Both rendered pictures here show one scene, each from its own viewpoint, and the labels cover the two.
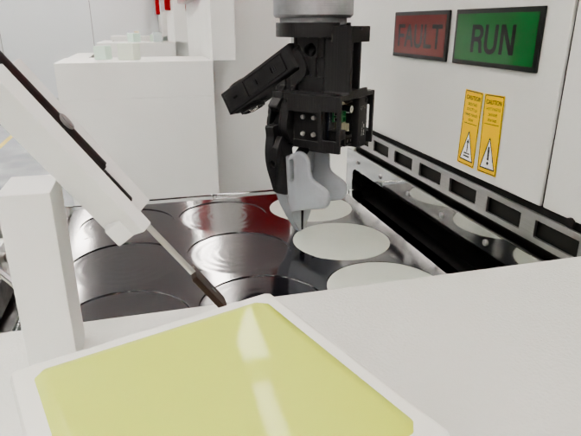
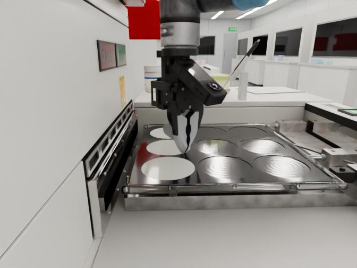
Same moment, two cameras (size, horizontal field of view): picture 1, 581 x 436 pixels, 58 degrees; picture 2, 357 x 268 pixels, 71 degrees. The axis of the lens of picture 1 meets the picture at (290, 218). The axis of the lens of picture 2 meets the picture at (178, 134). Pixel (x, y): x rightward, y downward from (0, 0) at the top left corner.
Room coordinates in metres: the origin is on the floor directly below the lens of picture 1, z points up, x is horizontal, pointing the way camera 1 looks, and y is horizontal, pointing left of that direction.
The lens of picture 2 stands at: (1.02, 0.09, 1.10)
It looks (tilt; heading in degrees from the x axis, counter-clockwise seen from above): 18 degrees down; 193
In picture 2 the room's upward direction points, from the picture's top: straight up
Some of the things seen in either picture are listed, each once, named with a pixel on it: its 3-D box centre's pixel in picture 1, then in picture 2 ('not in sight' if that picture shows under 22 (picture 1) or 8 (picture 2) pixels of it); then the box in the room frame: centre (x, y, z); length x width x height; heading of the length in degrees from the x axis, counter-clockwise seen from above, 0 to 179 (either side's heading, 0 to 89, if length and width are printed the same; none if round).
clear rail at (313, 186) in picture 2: (213, 199); (236, 187); (0.65, 0.10, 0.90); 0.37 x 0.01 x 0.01; 105
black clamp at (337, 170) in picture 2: not in sight; (341, 174); (0.56, 0.29, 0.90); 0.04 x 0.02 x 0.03; 105
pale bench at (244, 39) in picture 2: not in sight; (247, 56); (-11.14, 0.45, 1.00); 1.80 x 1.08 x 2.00; 15
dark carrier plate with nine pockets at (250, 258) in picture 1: (239, 253); (214, 147); (0.48, 0.05, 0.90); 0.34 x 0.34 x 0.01; 15
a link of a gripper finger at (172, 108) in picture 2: not in sight; (177, 113); (0.56, -0.02, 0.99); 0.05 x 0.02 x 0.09; 146
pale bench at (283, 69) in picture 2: not in sight; (294, 57); (-6.89, 1.60, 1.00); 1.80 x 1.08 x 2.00; 15
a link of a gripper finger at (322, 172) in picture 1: (321, 188); (172, 132); (0.54, -0.03, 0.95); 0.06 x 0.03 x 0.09; 56
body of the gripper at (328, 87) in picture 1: (319, 88); (177, 80); (0.52, -0.03, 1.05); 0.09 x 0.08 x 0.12; 56
